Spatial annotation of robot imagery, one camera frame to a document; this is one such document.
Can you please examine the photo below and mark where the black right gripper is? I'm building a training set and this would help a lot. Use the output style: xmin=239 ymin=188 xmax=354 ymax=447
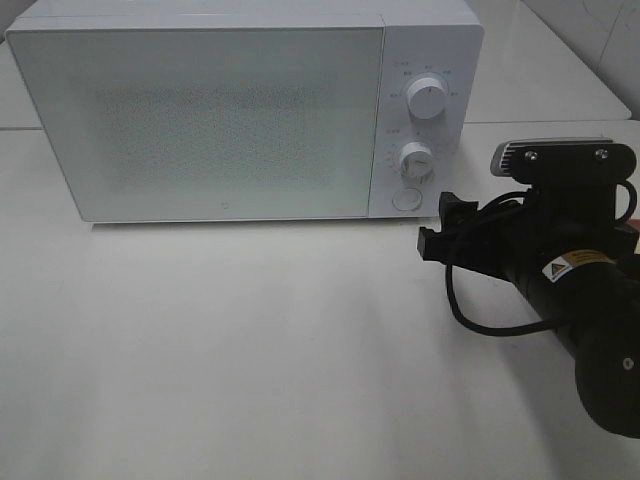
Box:
xmin=417 ymin=180 xmax=639 ymax=278

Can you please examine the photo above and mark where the round white door button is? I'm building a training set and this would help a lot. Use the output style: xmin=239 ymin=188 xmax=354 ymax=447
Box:
xmin=392 ymin=188 xmax=423 ymax=212

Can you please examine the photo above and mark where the white microwave door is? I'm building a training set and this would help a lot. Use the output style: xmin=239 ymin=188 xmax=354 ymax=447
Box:
xmin=9 ymin=28 xmax=382 ymax=223

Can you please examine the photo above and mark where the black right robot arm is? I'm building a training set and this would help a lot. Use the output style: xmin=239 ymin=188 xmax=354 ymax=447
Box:
xmin=417 ymin=185 xmax=639 ymax=439

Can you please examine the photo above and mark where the lower white timer knob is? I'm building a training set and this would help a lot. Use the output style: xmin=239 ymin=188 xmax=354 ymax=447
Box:
xmin=398 ymin=142 xmax=434 ymax=179

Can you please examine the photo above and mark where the upper white power knob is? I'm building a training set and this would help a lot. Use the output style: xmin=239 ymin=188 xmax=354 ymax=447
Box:
xmin=405 ymin=74 xmax=448 ymax=120

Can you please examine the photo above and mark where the white microwave oven body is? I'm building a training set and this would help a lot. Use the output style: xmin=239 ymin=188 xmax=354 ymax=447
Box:
xmin=5 ymin=1 xmax=484 ymax=222

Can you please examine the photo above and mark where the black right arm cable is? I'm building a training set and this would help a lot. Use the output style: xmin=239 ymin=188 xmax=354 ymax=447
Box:
xmin=444 ymin=180 xmax=640 ymax=337

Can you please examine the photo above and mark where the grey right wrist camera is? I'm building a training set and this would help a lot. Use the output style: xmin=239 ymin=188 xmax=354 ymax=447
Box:
xmin=490 ymin=137 xmax=637 ymax=187

